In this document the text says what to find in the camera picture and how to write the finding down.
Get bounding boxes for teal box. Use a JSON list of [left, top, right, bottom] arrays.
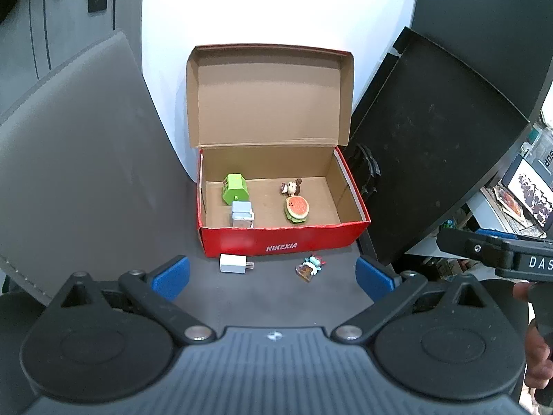
[[528, 120, 553, 157]]

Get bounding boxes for watermelon burger toy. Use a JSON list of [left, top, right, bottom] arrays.
[[283, 196, 311, 224]]

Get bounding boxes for small printed card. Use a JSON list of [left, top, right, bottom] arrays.
[[493, 184, 530, 226]]

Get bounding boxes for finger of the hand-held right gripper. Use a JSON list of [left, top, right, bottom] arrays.
[[436, 227, 517, 269], [475, 227, 553, 243]]

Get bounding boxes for black strap loops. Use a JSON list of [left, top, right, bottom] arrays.
[[352, 142, 382, 195]]

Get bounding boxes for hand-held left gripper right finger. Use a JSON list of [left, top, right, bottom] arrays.
[[332, 255, 504, 343]]

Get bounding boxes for small grey block toy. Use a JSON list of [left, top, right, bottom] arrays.
[[230, 201, 255, 228]]

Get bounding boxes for green star-print plastic container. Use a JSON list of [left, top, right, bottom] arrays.
[[222, 173, 250, 206]]

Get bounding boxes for white shelf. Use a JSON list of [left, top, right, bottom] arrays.
[[406, 188, 523, 271]]

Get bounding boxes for person's right hand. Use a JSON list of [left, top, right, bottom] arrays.
[[513, 282, 553, 403]]

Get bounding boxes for small teal and brown figurine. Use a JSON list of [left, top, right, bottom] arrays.
[[296, 255, 327, 283]]

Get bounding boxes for grey cabinet door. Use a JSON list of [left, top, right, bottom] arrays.
[[0, 0, 145, 113]]

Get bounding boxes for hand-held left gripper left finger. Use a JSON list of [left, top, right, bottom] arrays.
[[43, 255, 217, 344]]

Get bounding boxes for white charger plug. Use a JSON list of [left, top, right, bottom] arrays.
[[219, 253, 255, 274]]

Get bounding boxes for red cardboard box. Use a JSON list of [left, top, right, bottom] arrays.
[[186, 44, 371, 258]]

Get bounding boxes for black framed picture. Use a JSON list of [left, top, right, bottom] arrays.
[[501, 154, 553, 231]]

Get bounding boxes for flat black panel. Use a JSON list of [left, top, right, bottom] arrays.
[[346, 26, 530, 264]]

